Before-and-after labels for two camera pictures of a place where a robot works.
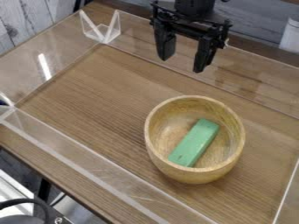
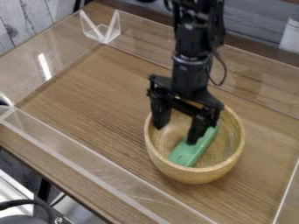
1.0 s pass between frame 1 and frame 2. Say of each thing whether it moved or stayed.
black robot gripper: moved
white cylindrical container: stayed
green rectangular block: stayed
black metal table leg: stayed
